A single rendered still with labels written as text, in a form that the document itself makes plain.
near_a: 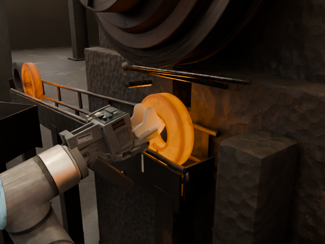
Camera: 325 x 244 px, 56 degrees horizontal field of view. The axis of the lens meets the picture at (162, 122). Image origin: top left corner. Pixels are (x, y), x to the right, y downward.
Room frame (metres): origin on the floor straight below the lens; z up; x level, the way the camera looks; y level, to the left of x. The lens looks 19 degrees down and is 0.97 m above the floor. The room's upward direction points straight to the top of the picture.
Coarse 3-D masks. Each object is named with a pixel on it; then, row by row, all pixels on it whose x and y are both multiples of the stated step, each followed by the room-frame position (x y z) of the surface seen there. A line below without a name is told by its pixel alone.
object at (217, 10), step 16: (208, 0) 0.45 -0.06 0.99; (224, 0) 0.42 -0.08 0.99; (240, 0) 0.45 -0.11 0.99; (96, 16) 0.71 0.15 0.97; (208, 16) 0.44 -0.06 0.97; (224, 16) 0.43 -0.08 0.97; (240, 16) 0.47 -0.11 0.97; (192, 32) 0.47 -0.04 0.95; (208, 32) 0.44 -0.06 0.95; (224, 32) 0.49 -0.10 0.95; (128, 48) 0.61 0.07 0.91; (144, 48) 0.57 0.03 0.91; (160, 48) 0.53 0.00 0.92; (176, 48) 0.50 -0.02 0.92; (192, 48) 0.47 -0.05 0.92; (208, 48) 0.52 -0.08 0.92; (144, 64) 0.57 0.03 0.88; (160, 64) 0.53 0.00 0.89
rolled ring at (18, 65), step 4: (16, 64) 1.42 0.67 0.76; (20, 64) 1.42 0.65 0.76; (12, 68) 1.49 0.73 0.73; (16, 68) 1.43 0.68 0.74; (20, 68) 1.39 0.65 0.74; (12, 72) 1.50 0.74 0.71; (16, 72) 1.48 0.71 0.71; (20, 72) 1.38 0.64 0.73; (16, 76) 1.49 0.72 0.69; (20, 76) 1.39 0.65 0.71; (16, 80) 1.49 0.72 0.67; (20, 80) 1.50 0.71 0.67; (16, 84) 1.49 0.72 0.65; (20, 84) 1.50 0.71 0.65; (16, 88) 1.48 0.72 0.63; (20, 88) 1.48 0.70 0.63; (24, 92) 1.37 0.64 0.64
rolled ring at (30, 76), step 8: (24, 64) 1.30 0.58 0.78; (32, 64) 1.28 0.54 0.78; (24, 72) 1.32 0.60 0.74; (32, 72) 1.24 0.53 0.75; (24, 80) 1.34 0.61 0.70; (32, 80) 1.23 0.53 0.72; (40, 80) 1.24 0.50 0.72; (24, 88) 1.34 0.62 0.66; (32, 88) 1.24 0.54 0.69; (40, 88) 1.23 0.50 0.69; (32, 96) 1.32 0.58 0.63; (40, 96) 1.24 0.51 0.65
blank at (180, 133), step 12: (156, 96) 0.59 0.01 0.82; (168, 96) 0.59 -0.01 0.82; (156, 108) 0.59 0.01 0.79; (168, 108) 0.56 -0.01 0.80; (180, 108) 0.56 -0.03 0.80; (168, 120) 0.56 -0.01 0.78; (180, 120) 0.54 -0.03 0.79; (168, 132) 0.56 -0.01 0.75; (180, 132) 0.53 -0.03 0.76; (192, 132) 0.55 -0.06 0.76; (156, 144) 0.60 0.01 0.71; (168, 144) 0.56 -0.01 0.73; (180, 144) 0.53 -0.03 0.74; (192, 144) 0.54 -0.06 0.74; (168, 156) 0.55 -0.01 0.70; (180, 156) 0.53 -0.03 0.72
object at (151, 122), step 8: (152, 112) 0.56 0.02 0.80; (144, 120) 0.55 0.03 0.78; (152, 120) 0.56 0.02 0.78; (160, 120) 0.59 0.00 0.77; (136, 128) 0.53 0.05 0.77; (144, 128) 0.54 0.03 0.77; (152, 128) 0.55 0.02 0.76; (160, 128) 0.56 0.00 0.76; (136, 136) 0.53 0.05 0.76; (144, 136) 0.53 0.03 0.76
